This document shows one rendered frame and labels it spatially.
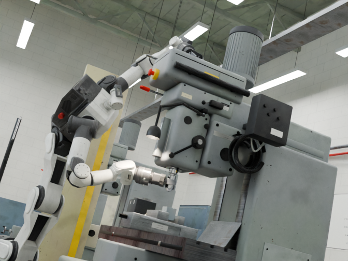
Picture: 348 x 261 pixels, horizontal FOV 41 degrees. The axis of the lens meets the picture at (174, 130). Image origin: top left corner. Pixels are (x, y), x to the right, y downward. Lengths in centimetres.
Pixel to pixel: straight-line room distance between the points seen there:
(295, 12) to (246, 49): 754
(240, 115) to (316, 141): 53
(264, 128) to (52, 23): 1022
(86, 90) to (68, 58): 936
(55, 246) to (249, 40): 232
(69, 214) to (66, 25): 866
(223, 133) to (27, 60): 961
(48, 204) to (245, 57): 139
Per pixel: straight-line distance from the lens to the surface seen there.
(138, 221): 219
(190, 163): 234
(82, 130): 240
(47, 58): 1184
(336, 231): 758
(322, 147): 283
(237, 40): 269
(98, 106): 257
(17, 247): 284
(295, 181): 253
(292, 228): 251
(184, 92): 237
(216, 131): 241
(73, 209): 400
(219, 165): 240
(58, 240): 399
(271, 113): 231
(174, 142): 232
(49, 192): 275
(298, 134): 272
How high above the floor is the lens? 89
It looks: 15 degrees up
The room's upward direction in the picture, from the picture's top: 14 degrees clockwise
